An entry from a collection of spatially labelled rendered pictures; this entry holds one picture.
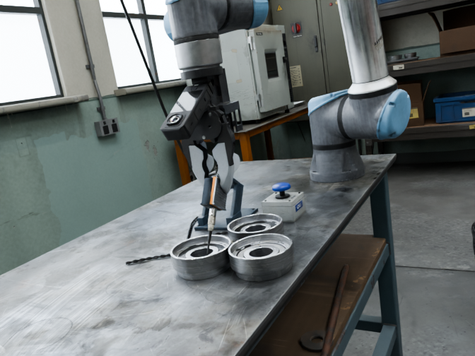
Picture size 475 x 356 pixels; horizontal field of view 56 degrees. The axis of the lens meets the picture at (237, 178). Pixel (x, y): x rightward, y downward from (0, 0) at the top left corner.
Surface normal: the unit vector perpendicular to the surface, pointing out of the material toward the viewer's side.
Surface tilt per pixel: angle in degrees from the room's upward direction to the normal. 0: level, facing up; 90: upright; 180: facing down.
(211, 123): 90
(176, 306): 0
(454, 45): 83
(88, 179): 90
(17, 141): 90
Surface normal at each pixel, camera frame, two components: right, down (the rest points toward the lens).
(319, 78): -0.48, 0.27
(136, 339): -0.15, -0.96
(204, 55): 0.31, 0.16
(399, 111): 0.70, 0.18
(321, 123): -0.72, 0.27
